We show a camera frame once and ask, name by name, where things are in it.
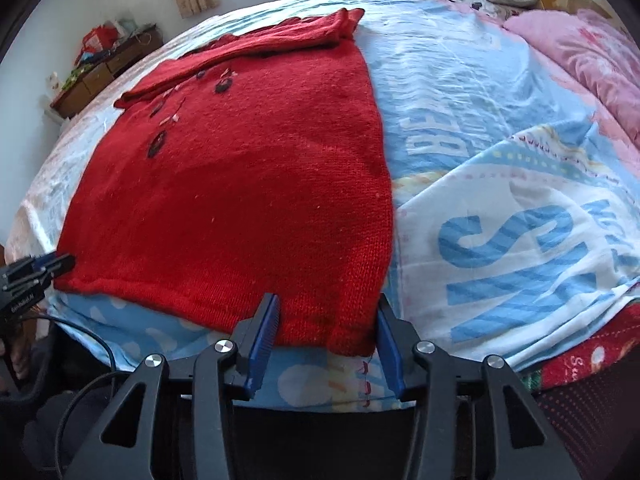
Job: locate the printed dotted bed sheet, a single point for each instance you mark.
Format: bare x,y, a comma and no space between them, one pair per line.
500,185

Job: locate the dark dotted cloth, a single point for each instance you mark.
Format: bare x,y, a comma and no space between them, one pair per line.
590,425

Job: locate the green cloth item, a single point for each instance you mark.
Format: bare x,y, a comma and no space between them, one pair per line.
80,72

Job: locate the red printed blanket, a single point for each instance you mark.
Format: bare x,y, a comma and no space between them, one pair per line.
590,360

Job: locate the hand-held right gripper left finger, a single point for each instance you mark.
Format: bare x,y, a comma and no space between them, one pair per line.
262,345

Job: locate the brown wooden desk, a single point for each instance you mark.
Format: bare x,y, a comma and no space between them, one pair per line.
100,72

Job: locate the red knitted sweater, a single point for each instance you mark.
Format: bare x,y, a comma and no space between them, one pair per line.
240,185

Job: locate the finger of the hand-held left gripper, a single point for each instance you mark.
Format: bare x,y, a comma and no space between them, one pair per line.
60,261
27,285

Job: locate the person's left hand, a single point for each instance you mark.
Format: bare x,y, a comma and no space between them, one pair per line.
19,357

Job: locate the red gift bag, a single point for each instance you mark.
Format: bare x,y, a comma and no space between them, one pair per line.
97,40

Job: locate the pink floral quilt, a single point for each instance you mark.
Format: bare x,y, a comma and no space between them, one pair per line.
590,55

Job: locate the white printed card box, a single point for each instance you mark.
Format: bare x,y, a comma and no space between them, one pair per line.
54,82

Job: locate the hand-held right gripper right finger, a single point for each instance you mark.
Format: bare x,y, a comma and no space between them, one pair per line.
390,355

